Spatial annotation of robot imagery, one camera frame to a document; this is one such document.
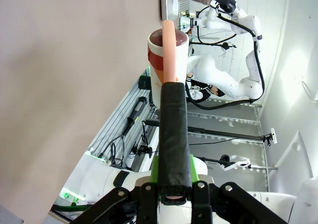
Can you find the metal tray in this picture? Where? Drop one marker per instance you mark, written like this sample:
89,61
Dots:
169,0

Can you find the lint roller with black grip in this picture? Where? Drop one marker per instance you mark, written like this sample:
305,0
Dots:
174,134

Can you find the black handheld tool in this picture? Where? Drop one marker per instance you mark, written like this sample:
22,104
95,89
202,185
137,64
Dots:
135,112

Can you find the aluminium slotted rail platform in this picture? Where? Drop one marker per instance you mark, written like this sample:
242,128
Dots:
119,134

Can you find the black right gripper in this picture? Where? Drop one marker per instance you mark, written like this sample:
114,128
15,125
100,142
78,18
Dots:
227,4

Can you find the person in black white jacket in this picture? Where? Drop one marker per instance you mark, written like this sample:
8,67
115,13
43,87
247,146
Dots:
201,91

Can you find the white headset device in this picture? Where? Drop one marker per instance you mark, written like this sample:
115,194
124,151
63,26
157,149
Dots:
236,163

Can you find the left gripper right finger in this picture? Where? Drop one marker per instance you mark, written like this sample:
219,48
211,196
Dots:
223,201

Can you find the black tripod pole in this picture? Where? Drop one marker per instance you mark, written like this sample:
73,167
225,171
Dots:
223,133

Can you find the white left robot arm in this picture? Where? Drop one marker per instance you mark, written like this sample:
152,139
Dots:
99,176

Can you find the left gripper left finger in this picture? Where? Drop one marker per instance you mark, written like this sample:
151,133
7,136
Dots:
119,204

